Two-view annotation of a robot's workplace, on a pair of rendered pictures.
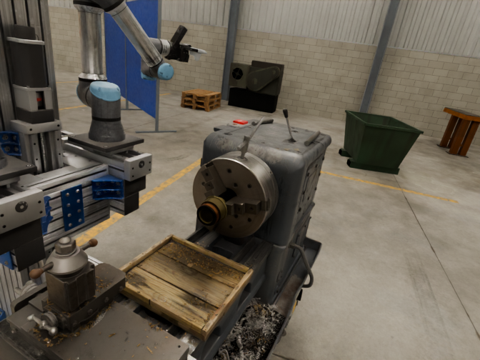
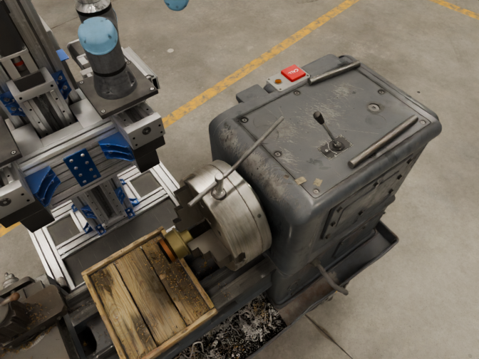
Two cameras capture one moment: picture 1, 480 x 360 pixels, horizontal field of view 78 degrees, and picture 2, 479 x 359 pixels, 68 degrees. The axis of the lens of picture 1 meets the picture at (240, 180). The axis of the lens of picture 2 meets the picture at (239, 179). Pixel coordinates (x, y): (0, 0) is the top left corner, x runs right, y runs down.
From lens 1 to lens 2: 0.82 m
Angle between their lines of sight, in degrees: 40
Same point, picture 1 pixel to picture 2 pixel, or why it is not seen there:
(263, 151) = (265, 174)
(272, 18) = not seen: outside the picture
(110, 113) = (105, 68)
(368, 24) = not seen: outside the picture
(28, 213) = (14, 204)
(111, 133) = (112, 90)
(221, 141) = (225, 135)
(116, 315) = (50, 342)
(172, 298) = (124, 316)
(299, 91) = not seen: outside the picture
